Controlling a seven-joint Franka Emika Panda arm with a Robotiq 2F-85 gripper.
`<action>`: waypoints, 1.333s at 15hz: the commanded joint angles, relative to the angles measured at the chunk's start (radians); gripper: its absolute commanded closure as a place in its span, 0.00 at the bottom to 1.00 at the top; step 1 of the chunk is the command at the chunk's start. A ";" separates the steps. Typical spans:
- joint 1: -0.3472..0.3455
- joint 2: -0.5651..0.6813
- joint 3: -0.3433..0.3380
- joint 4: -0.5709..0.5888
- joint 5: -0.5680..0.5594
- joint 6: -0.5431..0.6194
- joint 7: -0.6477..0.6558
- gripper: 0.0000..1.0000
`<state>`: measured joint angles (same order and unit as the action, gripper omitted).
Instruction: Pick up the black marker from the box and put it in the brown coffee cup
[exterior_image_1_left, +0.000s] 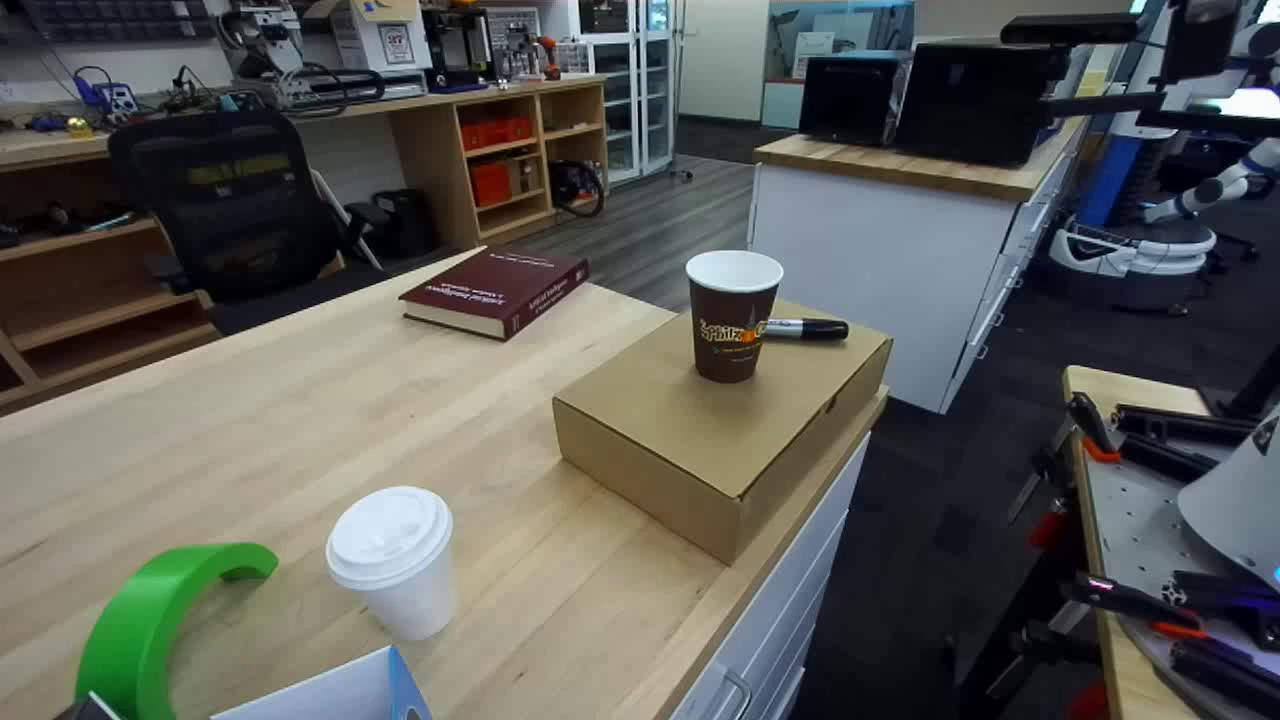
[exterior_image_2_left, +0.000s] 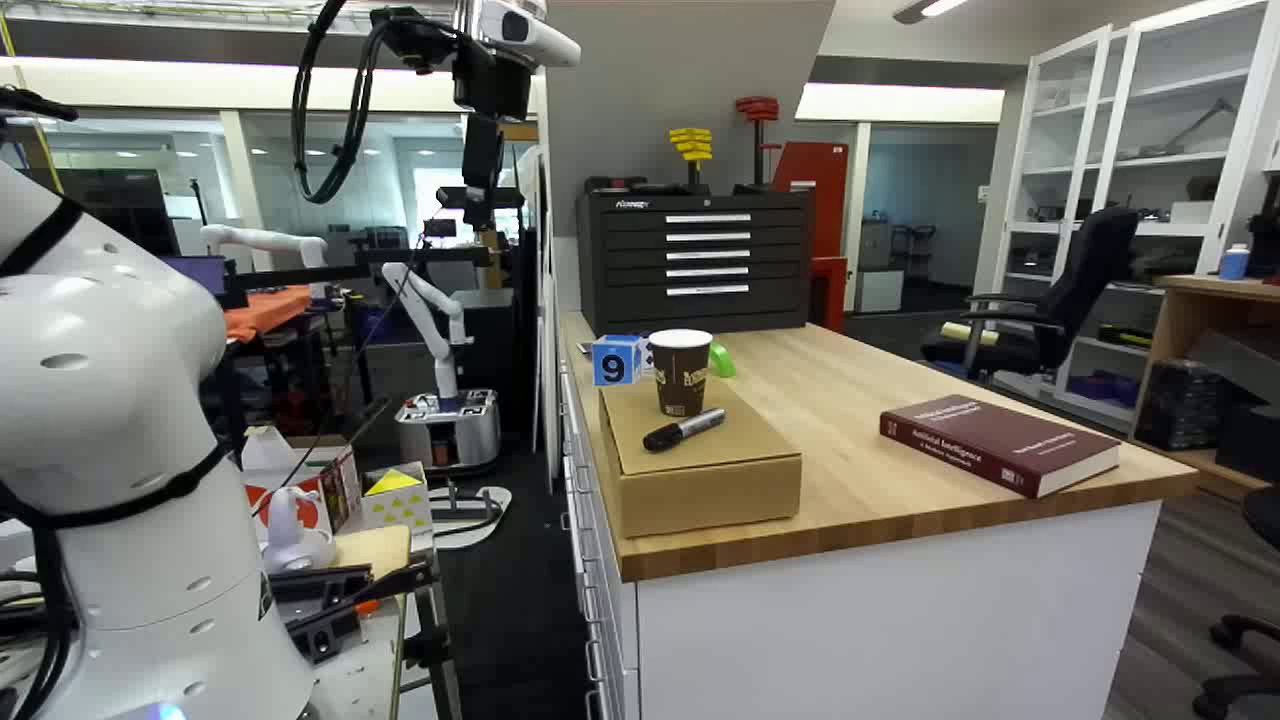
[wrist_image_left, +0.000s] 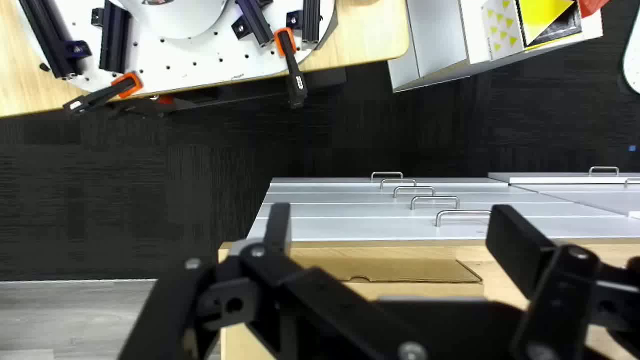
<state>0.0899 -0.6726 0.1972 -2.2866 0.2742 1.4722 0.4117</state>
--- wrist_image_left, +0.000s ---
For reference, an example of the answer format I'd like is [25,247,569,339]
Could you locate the white open storage box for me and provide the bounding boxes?
[387,0,607,94]

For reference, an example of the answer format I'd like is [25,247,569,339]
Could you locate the white perforated mounting plate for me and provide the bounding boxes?
[38,0,337,95]

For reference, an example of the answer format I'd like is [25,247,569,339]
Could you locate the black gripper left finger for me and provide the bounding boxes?
[118,201,427,360]

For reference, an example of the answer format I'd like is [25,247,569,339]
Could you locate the orange black bar clamp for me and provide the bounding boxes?
[62,69,146,113]
[273,25,309,110]

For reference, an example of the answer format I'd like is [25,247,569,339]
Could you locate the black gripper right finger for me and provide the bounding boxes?
[484,204,640,360]

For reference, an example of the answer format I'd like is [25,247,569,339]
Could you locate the flat brown cardboard box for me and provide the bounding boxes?
[291,255,484,285]

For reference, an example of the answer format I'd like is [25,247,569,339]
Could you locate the black mounting clamp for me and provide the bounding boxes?
[17,0,93,80]
[90,0,133,74]
[286,0,323,46]
[229,0,275,47]

